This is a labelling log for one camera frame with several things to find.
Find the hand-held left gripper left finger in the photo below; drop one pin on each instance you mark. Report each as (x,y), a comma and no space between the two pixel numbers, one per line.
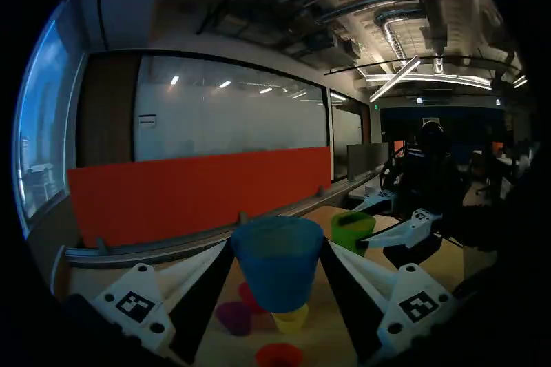
(142,285)

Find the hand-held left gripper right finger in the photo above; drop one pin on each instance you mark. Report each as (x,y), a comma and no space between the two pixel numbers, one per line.
(409,285)

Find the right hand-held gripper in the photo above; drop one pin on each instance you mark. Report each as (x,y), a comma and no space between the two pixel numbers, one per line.
(430,173)

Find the green plastic cup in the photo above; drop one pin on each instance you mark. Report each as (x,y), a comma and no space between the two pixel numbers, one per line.
(351,233)

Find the blue plastic cup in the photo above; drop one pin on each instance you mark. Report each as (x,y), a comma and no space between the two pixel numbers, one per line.
(277,263)

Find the grey desk screen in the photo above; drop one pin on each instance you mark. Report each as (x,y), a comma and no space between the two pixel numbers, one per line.
(366,160)

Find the purple plastic cup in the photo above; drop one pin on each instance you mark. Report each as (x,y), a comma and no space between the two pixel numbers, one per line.
(234,319)

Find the pink plastic cup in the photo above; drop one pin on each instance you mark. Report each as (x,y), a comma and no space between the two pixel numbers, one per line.
(247,298)

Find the red desk screen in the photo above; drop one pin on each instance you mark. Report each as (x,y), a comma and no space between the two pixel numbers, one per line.
(198,195)

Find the yellow plastic cup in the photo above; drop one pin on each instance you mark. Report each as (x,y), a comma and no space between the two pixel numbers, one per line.
(290,319)

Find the orange plastic cup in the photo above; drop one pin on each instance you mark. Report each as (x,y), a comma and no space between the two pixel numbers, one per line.
(279,356)

